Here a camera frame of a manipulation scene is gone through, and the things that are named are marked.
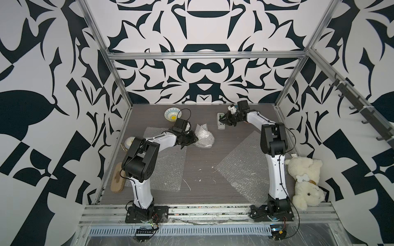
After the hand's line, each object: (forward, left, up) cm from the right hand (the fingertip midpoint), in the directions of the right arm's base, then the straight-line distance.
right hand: (220, 117), depth 105 cm
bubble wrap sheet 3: (-32, -12, -5) cm, 35 cm away
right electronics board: (-63, -21, -7) cm, 67 cm away
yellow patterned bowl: (+6, +33, -3) cm, 34 cm away
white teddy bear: (-48, -37, +1) cm, 61 cm away
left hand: (-14, +16, 0) cm, 22 cm away
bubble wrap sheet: (-37, +30, -5) cm, 48 cm away
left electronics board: (-63, +41, -8) cm, 76 cm away
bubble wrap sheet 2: (-16, +10, -1) cm, 19 cm away
